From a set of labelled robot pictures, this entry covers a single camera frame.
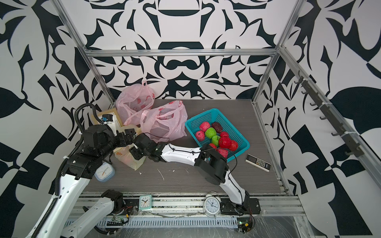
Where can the small teal square clock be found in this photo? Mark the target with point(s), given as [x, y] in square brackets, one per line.
[145, 202]

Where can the left circuit board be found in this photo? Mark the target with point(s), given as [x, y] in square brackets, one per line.
[118, 221]

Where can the dark maroon fruit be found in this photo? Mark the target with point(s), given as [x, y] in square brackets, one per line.
[217, 126]

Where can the wall hook rail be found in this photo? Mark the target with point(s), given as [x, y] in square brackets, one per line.
[331, 114]

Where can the round silver alarm clock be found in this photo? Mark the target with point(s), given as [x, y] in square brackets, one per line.
[211, 205]

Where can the blue square timer clock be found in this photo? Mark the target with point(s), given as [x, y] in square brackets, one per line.
[105, 172]

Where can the green apple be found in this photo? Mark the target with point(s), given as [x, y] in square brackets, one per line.
[210, 133]

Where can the small pink-red fruit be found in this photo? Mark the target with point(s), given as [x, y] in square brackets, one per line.
[200, 136]

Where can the large pink plastic bag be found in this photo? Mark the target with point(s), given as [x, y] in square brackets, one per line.
[133, 101]

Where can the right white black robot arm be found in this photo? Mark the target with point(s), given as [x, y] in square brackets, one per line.
[207, 160]

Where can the wooden picture frame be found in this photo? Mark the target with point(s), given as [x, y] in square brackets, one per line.
[112, 111]

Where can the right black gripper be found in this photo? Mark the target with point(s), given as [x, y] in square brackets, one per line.
[132, 150]

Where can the round red apple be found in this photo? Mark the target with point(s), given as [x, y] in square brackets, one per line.
[224, 134]

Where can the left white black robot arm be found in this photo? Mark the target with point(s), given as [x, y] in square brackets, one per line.
[73, 177]

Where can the small red fruit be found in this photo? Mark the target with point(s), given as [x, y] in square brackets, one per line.
[233, 146]

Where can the white slotted cable duct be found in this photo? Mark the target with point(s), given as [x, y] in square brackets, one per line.
[177, 222]

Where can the small green fruit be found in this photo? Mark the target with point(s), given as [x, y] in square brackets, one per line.
[215, 140]

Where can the yellow plastic bag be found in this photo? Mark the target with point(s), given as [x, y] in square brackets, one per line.
[124, 155]

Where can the right circuit board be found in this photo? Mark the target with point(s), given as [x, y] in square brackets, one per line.
[244, 226]

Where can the grey calculator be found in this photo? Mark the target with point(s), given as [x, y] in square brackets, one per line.
[259, 163]

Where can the circuit board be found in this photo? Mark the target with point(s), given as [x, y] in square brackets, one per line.
[118, 221]
[244, 226]

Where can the small pink plastic bag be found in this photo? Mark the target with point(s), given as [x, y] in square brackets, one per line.
[165, 123]

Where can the large pink-red fruit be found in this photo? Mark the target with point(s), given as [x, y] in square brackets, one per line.
[204, 126]

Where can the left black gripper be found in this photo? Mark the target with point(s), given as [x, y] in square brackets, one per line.
[121, 137]

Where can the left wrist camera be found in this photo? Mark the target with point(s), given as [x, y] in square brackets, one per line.
[111, 121]

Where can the teal plastic basket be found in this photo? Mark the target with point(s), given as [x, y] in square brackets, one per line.
[211, 116]

